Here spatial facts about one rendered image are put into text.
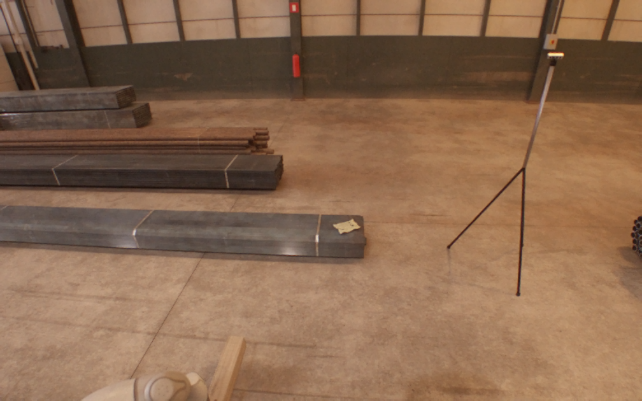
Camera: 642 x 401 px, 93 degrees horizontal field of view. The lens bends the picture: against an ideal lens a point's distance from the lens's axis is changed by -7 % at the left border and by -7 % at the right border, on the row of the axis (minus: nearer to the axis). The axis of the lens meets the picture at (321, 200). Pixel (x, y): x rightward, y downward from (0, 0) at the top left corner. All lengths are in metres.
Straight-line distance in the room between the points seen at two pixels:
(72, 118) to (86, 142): 2.45
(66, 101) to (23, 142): 1.88
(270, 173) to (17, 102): 6.56
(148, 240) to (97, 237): 0.53
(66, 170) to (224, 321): 3.41
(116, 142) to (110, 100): 2.22
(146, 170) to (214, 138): 1.02
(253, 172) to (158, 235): 1.34
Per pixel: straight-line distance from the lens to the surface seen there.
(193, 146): 5.08
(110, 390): 1.19
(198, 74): 9.70
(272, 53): 9.01
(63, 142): 6.27
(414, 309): 2.61
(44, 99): 8.74
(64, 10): 11.22
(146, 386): 1.13
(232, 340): 2.20
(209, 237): 3.07
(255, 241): 2.94
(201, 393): 1.70
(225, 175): 4.11
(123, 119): 7.66
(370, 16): 8.92
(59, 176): 5.41
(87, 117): 8.16
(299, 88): 8.80
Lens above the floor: 1.89
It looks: 30 degrees down
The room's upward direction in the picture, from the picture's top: 1 degrees counter-clockwise
